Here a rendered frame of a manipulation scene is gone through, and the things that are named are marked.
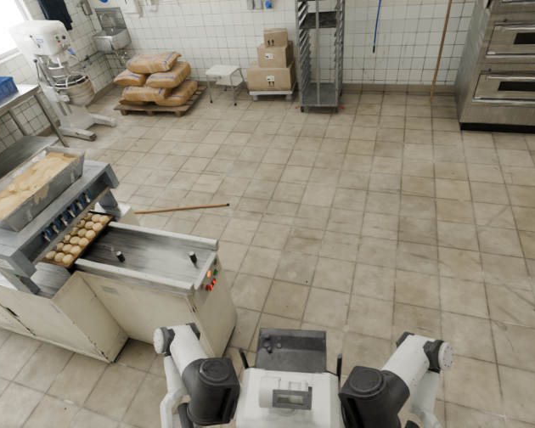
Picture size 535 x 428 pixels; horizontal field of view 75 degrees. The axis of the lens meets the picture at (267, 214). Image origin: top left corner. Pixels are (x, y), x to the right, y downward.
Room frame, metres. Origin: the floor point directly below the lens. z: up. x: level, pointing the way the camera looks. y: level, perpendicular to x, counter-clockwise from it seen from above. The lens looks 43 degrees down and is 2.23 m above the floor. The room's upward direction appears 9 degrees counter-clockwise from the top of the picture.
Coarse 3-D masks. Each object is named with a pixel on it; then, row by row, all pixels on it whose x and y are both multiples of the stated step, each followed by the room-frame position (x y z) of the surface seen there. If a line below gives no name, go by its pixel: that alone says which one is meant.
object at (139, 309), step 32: (96, 256) 1.38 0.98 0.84; (128, 256) 1.34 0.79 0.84; (160, 256) 1.30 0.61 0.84; (192, 256) 1.23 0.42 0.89; (96, 288) 1.27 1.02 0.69; (128, 288) 1.17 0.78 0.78; (160, 288) 1.09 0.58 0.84; (224, 288) 1.28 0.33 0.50; (128, 320) 1.24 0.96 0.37; (160, 320) 1.13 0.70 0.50; (192, 320) 1.03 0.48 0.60; (224, 320) 1.19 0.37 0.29
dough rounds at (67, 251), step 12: (96, 216) 1.63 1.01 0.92; (108, 216) 1.64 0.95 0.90; (72, 228) 1.55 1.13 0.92; (84, 228) 1.53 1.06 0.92; (96, 228) 1.52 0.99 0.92; (60, 240) 1.48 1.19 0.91; (72, 240) 1.45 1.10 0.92; (84, 240) 1.43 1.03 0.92; (48, 252) 1.38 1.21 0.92; (60, 252) 1.39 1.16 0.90; (72, 252) 1.36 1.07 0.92; (60, 264) 1.30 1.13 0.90
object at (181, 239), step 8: (112, 224) 1.56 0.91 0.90; (120, 224) 1.55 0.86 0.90; (128, 224) 1.54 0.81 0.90; (120, 232) 1.54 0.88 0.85; (128, 232) 1.51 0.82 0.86; (136, 232) 1.49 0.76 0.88; (144, 232) 1.46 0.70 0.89; (152, 232) 1.44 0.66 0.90; (160, 232) 1.43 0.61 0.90; (168, 232) 1.42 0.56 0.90; (168, 240) 1.40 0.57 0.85; (176, 240) 1.38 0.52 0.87; (184, 240) 1.36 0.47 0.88; (192, 240) 1.33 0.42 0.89; (200, 240) 1.32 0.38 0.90; (208, 240) 1.31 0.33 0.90; (216, 240) 1.30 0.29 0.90; (208, 248) 1.30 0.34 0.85; (216, 248) 1.28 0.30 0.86
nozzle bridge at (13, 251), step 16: (96, 176) 1.67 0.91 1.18; (112, 176) 1.76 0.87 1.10; (64, 192) 1.55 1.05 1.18; (80, 192) 1.54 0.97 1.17; (96, 192) 1.70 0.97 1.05; (48, 208) 1.43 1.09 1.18; (64, 208) 1.43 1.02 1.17; (32, 224) 1.32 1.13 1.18; (48, 224) 1.33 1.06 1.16; (0, 240) 1.24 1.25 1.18; (16, 240) 1.22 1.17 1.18; (32, 240) 1.30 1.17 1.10; (0, 256) 1.16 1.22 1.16; (16, 256) 1.14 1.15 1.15; (32, 256) 1.24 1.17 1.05; (0, 272) 1.21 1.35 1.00; (16, 272) 1.15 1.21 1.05; (32, 272) 1.15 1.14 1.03; (16, 288) 1.21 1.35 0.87; (32, 288) 1.18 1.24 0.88
